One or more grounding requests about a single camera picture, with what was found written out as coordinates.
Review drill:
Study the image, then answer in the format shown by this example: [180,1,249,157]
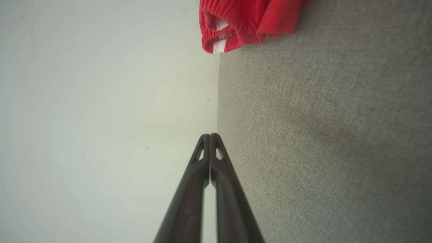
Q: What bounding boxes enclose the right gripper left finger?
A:
[154,134,212,243]

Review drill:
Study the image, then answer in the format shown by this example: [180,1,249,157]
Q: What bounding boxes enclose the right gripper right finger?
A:
[209,133,265,243]

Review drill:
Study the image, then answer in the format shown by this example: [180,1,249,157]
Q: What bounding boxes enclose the red shorts white side stripes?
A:
[199,0,316,55]

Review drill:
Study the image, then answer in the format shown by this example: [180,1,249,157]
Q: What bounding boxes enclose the grey fabric sofa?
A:
[216,0,432,243]

